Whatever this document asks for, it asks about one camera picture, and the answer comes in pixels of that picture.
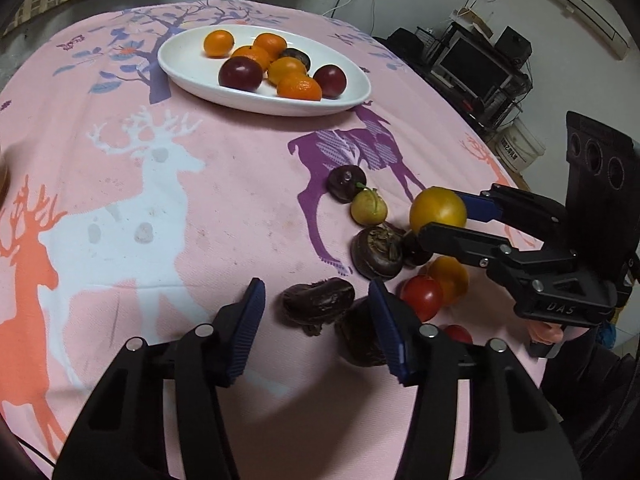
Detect yellow round fruit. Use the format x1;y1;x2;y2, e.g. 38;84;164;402
409;186;468;234

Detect large orange tangerine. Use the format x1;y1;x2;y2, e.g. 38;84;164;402
277;73;322;102

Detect orange tangerine middle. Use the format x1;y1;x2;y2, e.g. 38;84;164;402
253;32;288;61

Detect pink deer print tablecloth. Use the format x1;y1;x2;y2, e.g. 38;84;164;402
1;0;509;479

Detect black speaker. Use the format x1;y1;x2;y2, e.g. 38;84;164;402
495;26;533;70

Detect orange oval tomato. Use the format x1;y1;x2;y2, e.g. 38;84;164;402
426;256;470;307

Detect orange tangerine front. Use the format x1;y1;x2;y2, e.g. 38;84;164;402
267;56;307;87

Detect dark cherry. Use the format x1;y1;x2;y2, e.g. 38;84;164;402
326;165;367;204

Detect red cherry tomato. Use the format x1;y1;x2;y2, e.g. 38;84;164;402
400;275;444;323
442;324;473;344

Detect black monitor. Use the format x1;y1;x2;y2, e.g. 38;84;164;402
432;32;513;103

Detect orange tangerine left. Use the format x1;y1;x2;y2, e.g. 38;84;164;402
203;29;235;58

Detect dark purple mangosteen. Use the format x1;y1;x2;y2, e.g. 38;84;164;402
231;44;272;73

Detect white plastic bucket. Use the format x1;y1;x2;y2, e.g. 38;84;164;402
495;118;546;174

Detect dark water chestnut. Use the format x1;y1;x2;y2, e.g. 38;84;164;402
281;278;356;337
350;223;404;281

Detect white oval plate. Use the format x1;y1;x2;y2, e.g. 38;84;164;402
157;24;371;117

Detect black metal rack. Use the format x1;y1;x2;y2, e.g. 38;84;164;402
419;23;534;130

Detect dark red plum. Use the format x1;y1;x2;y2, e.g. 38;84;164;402
218;56;262;92
314;64;347;99

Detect small green yellow fruit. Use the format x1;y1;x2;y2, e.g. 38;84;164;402
350;188;388;226

